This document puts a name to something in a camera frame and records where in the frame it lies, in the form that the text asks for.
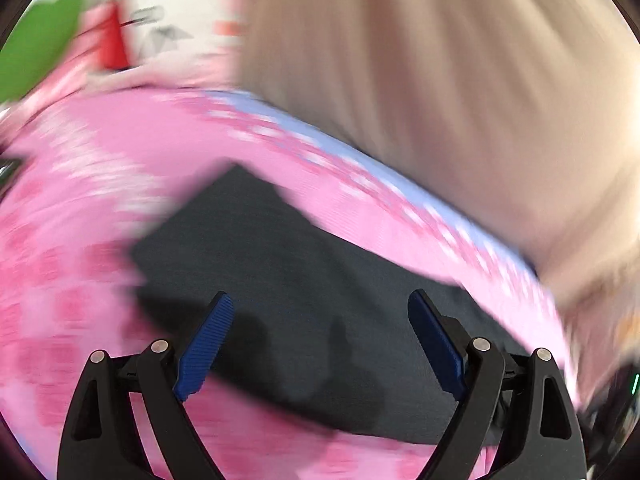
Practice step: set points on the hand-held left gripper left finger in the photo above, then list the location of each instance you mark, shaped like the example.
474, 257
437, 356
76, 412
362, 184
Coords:
206, 345

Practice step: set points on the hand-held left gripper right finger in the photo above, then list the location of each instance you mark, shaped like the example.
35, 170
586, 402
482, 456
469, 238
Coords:
436, 345

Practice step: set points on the dark grey pants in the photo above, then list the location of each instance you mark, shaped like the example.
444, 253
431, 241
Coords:
305, 320

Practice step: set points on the pink checkered blanket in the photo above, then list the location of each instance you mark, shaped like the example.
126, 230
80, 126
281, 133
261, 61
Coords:
100, 260

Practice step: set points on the beige curtain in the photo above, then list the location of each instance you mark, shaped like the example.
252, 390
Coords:
450, 110

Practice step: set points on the white patterned pillow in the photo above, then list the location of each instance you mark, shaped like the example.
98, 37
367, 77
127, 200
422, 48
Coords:
170, 15

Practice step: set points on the green cloth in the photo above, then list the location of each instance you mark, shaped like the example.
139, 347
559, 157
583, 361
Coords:
35, 35

